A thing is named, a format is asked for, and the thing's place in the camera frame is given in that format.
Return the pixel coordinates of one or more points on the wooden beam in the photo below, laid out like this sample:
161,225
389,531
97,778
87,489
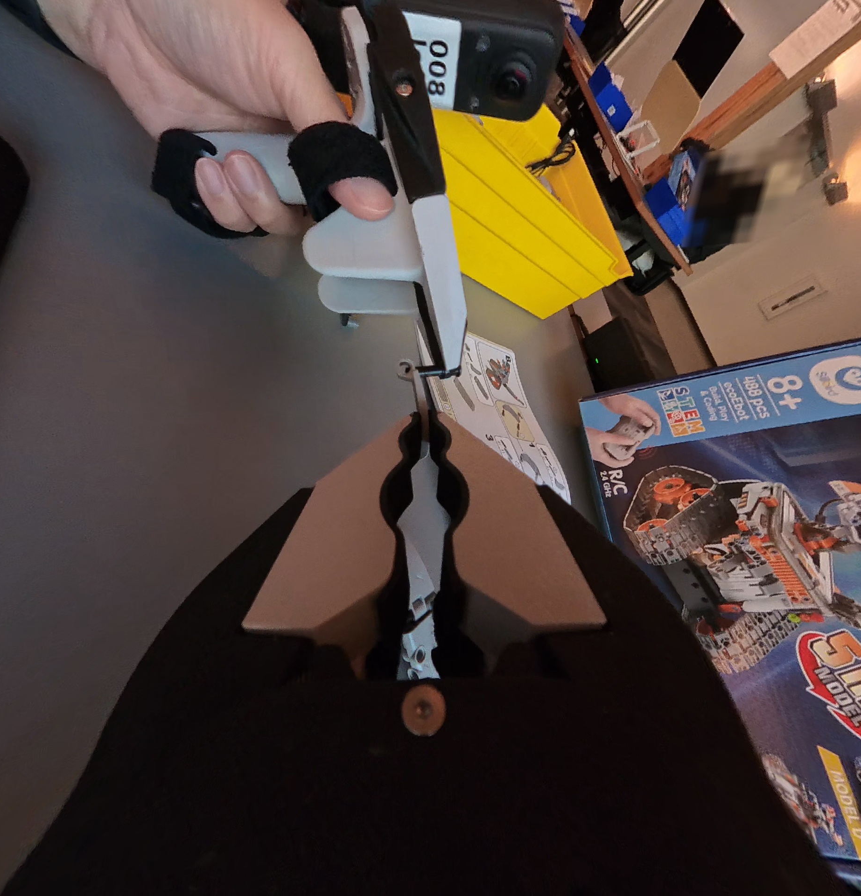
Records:
752,91

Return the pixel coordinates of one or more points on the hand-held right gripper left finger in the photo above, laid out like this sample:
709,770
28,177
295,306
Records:
318,560

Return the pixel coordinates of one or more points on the yellow storage bin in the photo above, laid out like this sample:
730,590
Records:
598,210
500,231

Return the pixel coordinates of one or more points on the wall plate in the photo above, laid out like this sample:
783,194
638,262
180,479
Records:
791,297

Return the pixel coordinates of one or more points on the open instruction booklet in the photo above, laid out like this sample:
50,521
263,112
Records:
500,420

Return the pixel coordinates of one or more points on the cardboard sheet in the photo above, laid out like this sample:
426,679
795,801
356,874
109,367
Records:
672,98

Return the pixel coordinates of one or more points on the grey curved building piece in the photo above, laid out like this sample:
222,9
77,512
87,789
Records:
423,504

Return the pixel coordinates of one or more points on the wooden background table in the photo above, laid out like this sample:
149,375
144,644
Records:
646,190

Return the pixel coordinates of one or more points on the clear acrylic stand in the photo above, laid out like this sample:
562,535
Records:
637,143

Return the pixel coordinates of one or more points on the blue storage bin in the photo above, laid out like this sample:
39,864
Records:
665,203
609,98

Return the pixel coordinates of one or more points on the grey metal bracket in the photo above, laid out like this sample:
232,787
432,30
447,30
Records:
822,105

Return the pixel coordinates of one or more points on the white paper sign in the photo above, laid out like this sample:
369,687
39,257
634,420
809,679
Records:
822,35

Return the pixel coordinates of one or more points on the black panel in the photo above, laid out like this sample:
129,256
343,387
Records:
710,35

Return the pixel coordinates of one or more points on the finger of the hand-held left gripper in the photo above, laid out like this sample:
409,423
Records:
441,280
367,297

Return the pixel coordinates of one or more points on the black connector pin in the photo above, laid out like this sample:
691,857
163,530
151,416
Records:
434,369

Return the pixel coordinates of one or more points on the person's left hand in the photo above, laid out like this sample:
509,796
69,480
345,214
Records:
192,63

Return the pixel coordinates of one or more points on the blue robot kit box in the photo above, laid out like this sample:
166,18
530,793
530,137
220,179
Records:
752,560

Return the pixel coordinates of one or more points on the grey desk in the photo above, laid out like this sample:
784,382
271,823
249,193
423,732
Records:
157,420

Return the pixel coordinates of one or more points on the black device with green light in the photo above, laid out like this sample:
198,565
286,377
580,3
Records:
626,357

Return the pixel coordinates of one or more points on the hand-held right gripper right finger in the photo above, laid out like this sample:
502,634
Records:
528,560

